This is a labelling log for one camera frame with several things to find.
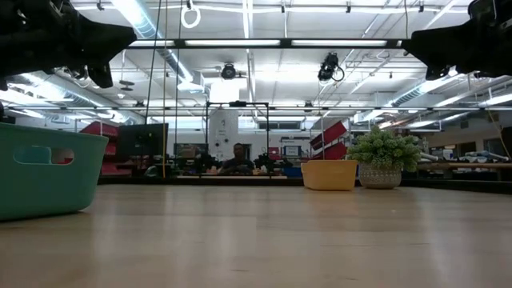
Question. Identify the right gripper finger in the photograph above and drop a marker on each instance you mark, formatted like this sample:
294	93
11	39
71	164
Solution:
432	48

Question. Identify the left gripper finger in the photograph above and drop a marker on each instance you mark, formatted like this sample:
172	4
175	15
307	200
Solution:
108	40

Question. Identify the teal plastic basket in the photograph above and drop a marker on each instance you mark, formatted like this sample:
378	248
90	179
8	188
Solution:
48	188

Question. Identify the yellow plastic basket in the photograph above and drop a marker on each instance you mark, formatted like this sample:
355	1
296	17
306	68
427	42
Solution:
329	176

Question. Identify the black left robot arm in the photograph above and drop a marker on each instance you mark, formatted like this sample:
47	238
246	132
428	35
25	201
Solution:
20	40

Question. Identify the red cabinet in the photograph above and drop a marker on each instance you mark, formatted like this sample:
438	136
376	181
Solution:
100	130

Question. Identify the black background monitor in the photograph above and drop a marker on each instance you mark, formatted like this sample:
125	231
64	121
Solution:
140	140

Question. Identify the grey pipe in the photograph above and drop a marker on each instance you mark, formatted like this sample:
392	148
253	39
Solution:
484	155

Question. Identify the green potted succulent plant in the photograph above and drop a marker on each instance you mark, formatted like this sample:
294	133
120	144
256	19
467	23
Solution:
386	148

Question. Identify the wooden workbench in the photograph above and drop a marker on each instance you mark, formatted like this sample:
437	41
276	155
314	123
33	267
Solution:
464	165

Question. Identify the white pillar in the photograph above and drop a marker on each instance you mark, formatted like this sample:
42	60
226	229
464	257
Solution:
216	120

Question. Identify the black overhead crossbar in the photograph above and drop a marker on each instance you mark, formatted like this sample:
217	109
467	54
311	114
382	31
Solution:
280	43

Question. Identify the blue framed sign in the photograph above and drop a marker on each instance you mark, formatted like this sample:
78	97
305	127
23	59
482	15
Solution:
292	150

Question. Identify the person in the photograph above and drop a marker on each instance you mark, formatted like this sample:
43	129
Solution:
238	164

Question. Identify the blue bin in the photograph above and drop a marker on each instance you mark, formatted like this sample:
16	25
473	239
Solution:
293	172

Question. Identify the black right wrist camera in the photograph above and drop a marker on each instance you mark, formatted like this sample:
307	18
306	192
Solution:
482	10

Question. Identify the black dome ceiling camera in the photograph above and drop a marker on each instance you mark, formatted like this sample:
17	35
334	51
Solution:
228	71

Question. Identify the black aluminium table frame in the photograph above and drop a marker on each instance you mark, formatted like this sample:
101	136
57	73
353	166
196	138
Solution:
460	186

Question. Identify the black metal stand frame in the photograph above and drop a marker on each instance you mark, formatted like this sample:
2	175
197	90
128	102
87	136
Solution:
238	103

